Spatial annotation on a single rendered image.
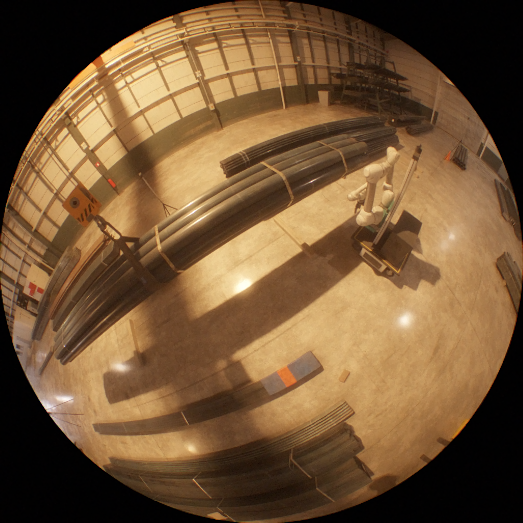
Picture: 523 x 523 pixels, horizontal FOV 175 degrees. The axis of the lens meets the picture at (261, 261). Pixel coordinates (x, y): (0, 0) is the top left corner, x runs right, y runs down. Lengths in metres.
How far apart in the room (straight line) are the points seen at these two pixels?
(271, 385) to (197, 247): 1.79
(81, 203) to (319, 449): 3.21
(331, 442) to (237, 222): 2.59
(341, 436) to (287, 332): 1.59
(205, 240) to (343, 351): 2.12
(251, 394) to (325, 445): 1.14
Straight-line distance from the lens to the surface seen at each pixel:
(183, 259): 1.57
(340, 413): 2.50
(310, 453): 2.43
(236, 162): 3.22
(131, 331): 3.77
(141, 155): 9.58
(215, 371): 2.66
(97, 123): 9.92
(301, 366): 2.21
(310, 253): 2.62
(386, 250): 2.53
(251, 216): 1.54
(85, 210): 1.56
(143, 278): 1.72
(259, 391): 2.33
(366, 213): 2.04
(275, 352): 2.38
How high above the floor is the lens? 2.36
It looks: 60 degrees down
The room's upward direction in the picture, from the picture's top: 23 degrees counter-clockwise
